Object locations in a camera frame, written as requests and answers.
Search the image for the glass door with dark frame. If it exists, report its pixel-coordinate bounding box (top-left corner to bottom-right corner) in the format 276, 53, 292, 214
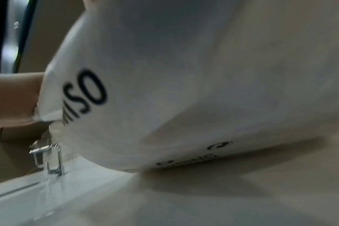
0, 0, 38, 73

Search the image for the grey zip pouch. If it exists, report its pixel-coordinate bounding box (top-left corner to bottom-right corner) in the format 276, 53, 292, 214
37, 0, 339, 174

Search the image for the chrome faucet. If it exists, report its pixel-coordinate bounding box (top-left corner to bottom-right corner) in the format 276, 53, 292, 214
29, 143, 66, 177

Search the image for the person's left hand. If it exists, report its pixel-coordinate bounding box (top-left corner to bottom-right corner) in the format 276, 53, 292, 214
0, 72, 46, 129

